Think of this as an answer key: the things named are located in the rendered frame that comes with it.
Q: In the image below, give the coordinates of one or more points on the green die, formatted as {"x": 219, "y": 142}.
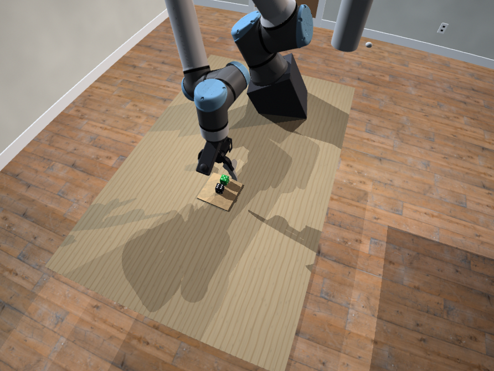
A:
{"x": 224, "y": 179}

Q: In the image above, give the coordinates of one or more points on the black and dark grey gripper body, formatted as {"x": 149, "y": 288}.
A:
{"x": 225, "y": 147}

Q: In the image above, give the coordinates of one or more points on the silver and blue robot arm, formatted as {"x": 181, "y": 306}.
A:
{"x": 279, "y": 25}

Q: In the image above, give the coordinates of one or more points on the black die with white pips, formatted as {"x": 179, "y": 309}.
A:
{"x": 219, "y": 188}

